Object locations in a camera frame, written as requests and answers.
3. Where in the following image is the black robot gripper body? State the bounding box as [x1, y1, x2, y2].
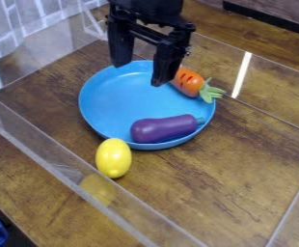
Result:
[107, 0, 196, 45]

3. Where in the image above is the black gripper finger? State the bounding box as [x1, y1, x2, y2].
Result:
[107, 17, 133, 68]
[151, 30, 191, 87]

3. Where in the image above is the purple toy eggplant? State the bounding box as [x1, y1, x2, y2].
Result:
[131, 114, 205, 144]

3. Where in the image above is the blue round plastic tray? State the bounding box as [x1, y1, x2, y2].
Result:
[79, 60, 216, 151]

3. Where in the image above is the orange toy carrot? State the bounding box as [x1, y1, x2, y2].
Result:
[169, 67, 225, 103]

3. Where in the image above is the white checkered curtain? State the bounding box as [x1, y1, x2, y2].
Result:
[0, 0, 107, 58]

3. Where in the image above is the yellow toy lemon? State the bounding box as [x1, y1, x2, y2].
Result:
[95, 138, 131, 178]

